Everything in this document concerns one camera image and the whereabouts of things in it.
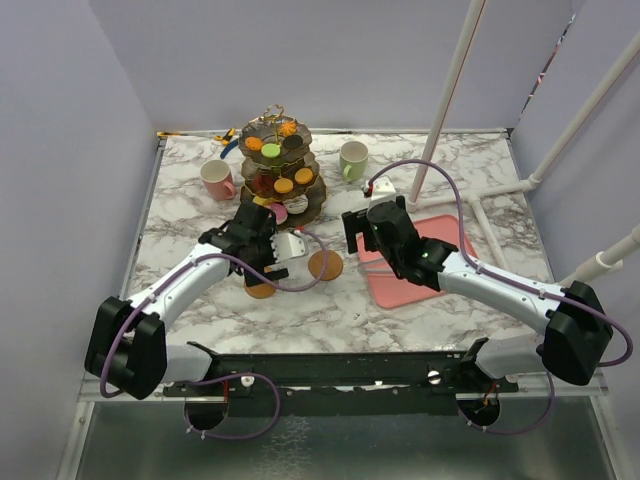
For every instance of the green macaron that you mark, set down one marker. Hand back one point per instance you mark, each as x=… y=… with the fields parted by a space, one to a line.
x=271 y=150

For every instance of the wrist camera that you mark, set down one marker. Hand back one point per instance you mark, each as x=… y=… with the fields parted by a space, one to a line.
x=287 y=246
x=379 y=190

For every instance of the black sandwich cookie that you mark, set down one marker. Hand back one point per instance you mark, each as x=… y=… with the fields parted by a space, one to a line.
x=293 y=142

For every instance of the green mug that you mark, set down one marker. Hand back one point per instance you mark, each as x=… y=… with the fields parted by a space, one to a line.
x=354 y=156

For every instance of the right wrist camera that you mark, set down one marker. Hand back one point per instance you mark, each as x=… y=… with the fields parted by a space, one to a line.
x=379 y=190

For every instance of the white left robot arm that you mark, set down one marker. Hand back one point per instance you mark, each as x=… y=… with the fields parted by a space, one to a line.
x=128 y=349

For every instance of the yellow handled cutters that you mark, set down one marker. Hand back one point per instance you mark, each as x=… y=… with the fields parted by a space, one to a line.
x=226 y=138

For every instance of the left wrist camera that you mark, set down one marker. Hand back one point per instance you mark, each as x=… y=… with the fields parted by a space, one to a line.
x=287 y=246

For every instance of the three-tier grey cake stand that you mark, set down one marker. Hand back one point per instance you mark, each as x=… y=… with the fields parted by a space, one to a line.
x=266 y=127

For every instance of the pink mug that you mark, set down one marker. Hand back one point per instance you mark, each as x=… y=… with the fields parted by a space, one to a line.
x=217 y=179

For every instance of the orange flower cookie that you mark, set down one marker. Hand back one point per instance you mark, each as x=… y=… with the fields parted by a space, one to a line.
x=288 y=128

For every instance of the orange jam biscuit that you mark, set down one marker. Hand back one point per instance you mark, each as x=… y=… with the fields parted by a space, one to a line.
x=283 y=186

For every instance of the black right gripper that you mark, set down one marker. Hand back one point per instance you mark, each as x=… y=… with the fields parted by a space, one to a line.
x=355 y=222

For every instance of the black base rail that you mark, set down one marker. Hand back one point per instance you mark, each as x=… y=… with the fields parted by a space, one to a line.
x=346 y=384

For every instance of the red frosted donut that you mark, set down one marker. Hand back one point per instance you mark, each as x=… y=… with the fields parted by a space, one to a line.
x=261 y=185

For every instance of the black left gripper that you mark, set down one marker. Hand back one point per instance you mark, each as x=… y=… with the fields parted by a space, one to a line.
x=266 y=235

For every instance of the orange waffle biscuit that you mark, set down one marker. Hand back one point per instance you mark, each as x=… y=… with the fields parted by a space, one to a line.
x=303 y=176

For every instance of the round wooden coaster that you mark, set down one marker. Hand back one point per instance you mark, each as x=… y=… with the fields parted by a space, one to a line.
x=329 y=265
x=261 y=291

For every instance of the pink frosted donut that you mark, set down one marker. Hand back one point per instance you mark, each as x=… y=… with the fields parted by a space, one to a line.
x=280 y=213

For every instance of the blue handled pliers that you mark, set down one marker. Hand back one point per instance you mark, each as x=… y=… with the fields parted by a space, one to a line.
x=228 y=148

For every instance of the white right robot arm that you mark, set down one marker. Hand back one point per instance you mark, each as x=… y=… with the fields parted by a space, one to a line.
x=570 y=332

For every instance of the metal serving tongs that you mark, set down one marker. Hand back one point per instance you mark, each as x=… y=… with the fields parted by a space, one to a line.
x=370 y=269

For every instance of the white chocolate-striped donut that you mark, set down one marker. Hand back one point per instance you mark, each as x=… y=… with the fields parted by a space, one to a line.
x=297 y=205

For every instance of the chocolate chip cookie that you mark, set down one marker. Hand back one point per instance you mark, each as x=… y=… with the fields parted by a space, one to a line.
x=253 y=143

